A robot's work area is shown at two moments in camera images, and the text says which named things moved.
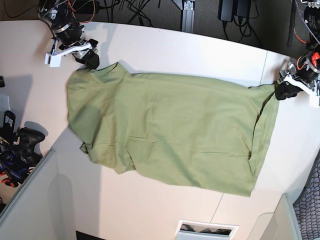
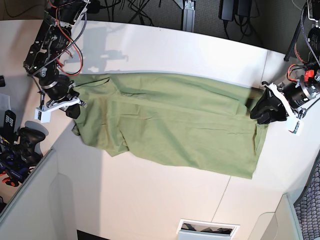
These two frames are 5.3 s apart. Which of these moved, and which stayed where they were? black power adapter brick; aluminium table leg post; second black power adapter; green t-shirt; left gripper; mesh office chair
Moved: green t-shirt; left gripper
Stayed: black power adapter brick; mesh office chair; aluminium table leg post; second black power adapter
